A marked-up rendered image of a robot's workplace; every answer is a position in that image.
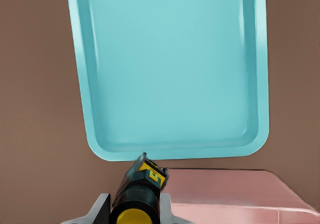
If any pink box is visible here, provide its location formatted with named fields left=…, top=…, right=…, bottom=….
left=163, top=168, right=320, bottom=224

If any pale blue-green tray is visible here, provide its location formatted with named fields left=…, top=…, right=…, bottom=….
left=65, top=0, right=270, bottom=163

